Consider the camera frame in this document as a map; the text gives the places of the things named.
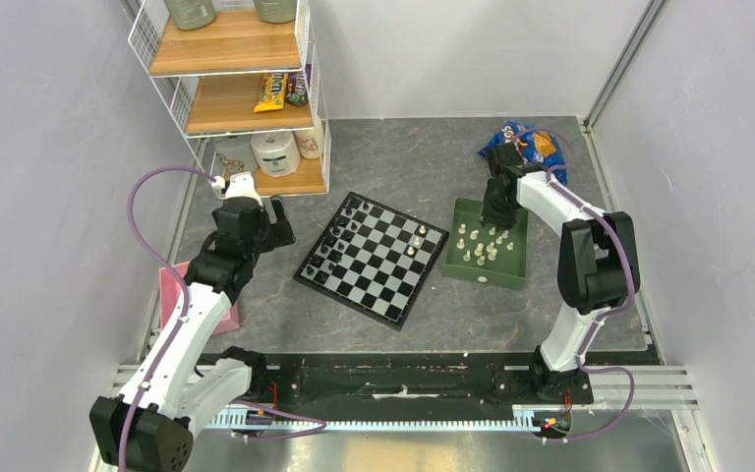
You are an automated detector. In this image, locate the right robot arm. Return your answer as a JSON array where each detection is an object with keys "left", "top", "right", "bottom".
[{"left": 480, "top": 144, "right": 640, "bottom": 402}]

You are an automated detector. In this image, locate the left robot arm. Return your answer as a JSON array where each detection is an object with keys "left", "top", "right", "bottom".
[{"left": 89, "top": 172, "right": 295, "bottom": 471}]

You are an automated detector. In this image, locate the green plastic tray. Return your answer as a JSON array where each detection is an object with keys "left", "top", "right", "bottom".
[{"left": 442, "top": 198, "right": 528, "bottom": 290}]

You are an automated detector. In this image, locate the white toilet paper roll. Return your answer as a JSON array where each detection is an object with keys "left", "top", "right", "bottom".
[{"left": 251, "top": 131, "right": 301, "bottom": 177}]

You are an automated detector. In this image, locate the white patterned mug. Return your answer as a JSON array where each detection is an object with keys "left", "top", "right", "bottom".
[{"left": 214, "top": 135, "right": 259, "bottom": 178}]

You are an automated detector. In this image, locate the blue chips bag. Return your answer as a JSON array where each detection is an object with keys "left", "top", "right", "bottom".
[{"left": 478, "top": 121, "right": 567, "bottom": 185}]

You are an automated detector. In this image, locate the white cup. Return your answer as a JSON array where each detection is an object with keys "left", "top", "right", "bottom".
[{"left": 293, "top": 122, "right": 324, "bottom": 160}]

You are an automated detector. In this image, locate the pink plastic box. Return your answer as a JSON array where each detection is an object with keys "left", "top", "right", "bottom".
[{"left": 158, "top": 262, "right": 240, "bottom": 340}]

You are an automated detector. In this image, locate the black white chessboard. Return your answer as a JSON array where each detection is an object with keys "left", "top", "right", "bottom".
[{"left": 294, "top": 192, "right": 449, "bottom": 330}]

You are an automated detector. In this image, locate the yellow candy bag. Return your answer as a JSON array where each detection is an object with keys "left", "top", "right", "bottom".
[{"left": 254, "top": 72, "right": 289, "bottom": 113}]

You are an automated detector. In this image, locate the brown candy bag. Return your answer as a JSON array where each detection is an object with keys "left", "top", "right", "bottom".
[{"left": 285, "top": 63, "right": 312, "bottom": 107}]

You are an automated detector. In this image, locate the green bottle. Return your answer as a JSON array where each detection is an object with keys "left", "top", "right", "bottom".
[
  {"left": 163, "top": 0, "right": 217, "bottom": 30},
  {"left": 254, "top": 0, "right": 298, "bottom": 25}
]

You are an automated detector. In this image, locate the white wire wooden shelf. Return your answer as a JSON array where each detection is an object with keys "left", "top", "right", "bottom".
[{"left": 128, "top": 0, "right": 332, "bottom": 201}]

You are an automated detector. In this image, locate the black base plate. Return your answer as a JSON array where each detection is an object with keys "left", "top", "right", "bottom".
[{"left": 206, "top": 351, "right": 595, "bottom": 422}]

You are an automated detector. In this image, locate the aluminium frame rail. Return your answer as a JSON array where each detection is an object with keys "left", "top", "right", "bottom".
[{"left": 582, "top": 0, "right": 668, "bottom": 132}]

